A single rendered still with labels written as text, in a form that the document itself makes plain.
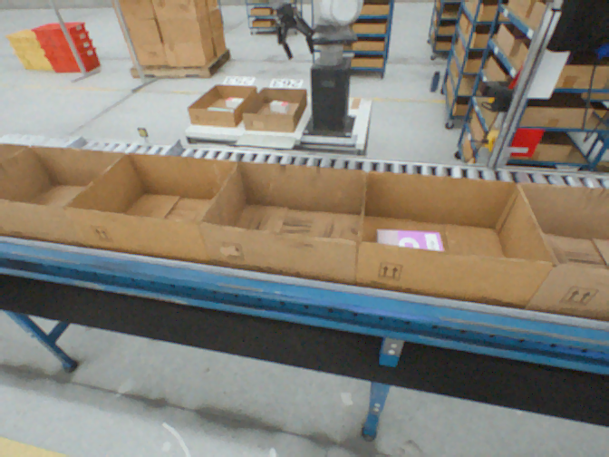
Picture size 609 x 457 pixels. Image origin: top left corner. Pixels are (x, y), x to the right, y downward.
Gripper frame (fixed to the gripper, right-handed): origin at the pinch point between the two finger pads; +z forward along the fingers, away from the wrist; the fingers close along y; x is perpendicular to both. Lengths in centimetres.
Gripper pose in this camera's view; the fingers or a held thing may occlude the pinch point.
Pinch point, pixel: (301, 53)
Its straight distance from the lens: 172.4
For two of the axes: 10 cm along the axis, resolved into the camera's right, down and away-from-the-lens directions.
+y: 7.4, 1.2, -6.6
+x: 5.4, -6.8, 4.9
